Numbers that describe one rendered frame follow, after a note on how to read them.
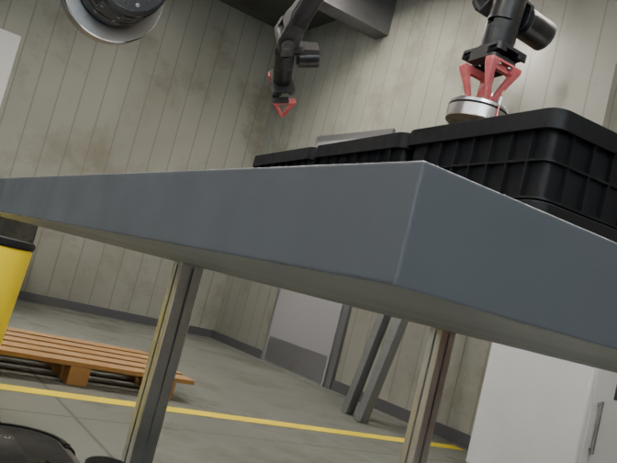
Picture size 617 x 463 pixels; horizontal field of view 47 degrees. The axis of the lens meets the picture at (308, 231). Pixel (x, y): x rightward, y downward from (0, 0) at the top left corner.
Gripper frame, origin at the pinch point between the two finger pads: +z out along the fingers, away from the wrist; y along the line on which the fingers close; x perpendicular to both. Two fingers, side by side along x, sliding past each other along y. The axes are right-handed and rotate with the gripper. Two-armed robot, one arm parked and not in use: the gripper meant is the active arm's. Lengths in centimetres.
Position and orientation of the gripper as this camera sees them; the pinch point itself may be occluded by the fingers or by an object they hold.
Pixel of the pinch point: (479, 102)
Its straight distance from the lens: 128.1
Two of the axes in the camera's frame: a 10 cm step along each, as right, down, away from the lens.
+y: -4.2, -0.4, 9.1
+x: -8.6, -3.2, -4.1
